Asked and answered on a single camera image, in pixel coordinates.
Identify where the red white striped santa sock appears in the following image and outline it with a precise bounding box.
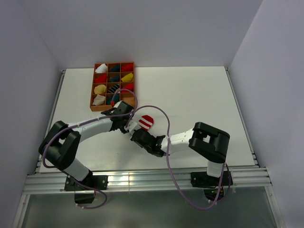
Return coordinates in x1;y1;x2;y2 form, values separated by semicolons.
138;115;154;131

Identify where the dark green reindeer sock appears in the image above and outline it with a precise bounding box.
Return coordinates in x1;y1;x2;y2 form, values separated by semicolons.
106;94;120;105

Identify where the beige red sock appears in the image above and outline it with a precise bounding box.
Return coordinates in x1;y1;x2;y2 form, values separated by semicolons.
92;94;106;106

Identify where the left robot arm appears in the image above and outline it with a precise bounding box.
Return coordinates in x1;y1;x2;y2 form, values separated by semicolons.
38;101;133;190

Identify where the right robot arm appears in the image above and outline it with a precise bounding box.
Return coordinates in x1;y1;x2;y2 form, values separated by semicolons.
125;121;230;185

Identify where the black white striped rolled sock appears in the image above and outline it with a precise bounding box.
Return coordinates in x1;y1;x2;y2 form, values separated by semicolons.
107;84;120;94

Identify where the red rolled sock lower right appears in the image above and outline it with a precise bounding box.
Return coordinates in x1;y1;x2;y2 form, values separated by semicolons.
121;83;134;93

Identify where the red rolled sock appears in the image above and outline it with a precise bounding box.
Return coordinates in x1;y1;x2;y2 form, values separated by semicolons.
121;83;134;93
121;63;133;72
94;74;107;83

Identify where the mustard rolled sock left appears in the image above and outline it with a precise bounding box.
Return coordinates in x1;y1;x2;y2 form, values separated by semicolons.
94;85;107;95

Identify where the wooden compartment organizer tray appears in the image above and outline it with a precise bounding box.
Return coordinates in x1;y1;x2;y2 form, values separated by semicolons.
90;62;135;111

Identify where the dark teal rolled sock middle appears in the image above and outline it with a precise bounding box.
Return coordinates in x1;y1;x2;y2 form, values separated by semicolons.
108;74;120;83

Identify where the dark teal rolled sock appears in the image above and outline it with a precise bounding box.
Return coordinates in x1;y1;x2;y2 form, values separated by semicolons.
109;64;120;73
108;74;120;83

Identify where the yellow rolled sock right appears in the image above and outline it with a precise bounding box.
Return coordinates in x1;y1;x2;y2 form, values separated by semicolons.
121;73;133;82

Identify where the red rolled sock left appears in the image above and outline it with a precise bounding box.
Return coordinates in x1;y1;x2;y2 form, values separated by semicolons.
94;74;107;83

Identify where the dark teal rolled sock top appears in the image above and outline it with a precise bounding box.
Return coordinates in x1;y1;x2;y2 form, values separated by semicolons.
109;64;120;73

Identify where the red rolled sock top right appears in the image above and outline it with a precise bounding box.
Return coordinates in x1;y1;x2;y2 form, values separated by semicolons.
121;63;133;72

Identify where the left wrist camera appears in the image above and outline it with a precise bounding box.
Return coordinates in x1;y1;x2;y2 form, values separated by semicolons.
112;101;122;108

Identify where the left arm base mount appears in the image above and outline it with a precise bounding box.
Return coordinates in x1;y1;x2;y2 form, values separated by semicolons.
64;175;108;209

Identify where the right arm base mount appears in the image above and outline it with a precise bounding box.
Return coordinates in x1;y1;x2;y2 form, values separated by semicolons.
190;171;233;201

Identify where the aluminium frame rail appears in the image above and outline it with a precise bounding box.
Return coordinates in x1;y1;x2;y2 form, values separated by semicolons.
22;166;272;195

